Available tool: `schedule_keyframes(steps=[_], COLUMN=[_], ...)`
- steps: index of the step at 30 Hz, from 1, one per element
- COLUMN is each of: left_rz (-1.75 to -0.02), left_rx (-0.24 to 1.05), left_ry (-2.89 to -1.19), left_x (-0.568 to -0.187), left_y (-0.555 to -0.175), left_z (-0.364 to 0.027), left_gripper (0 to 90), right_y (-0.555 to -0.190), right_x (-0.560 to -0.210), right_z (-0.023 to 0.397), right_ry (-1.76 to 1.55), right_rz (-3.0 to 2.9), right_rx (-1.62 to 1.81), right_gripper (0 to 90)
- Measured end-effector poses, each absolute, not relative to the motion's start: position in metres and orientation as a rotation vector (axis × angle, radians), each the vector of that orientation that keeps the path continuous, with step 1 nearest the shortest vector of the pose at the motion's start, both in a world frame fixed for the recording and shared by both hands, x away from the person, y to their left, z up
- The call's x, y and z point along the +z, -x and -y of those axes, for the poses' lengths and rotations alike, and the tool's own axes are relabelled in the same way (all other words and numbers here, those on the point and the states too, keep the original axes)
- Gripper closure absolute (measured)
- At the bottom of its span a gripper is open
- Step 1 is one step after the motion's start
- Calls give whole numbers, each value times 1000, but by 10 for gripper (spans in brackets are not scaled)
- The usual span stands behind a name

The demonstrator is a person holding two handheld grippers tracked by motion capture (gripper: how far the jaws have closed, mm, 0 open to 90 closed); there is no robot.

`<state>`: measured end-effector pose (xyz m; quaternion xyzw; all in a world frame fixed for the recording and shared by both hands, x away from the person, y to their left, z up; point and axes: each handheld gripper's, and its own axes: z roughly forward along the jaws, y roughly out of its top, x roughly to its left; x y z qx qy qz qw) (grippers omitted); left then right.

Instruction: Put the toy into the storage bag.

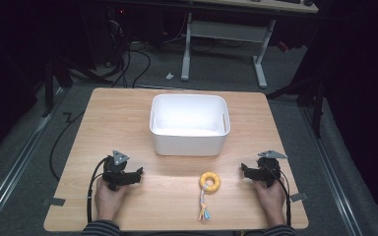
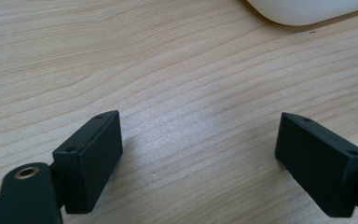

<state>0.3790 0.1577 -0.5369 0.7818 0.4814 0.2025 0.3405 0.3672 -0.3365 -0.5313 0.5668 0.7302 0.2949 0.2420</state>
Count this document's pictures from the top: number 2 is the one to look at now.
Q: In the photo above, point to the white plastic container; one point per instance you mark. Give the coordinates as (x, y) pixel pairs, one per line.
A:
(307, 11)

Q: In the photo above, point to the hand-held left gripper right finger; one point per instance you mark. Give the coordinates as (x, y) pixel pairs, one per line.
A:
(320, 168)

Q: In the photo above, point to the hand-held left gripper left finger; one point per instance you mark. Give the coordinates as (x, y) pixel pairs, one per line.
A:
(88, 168)

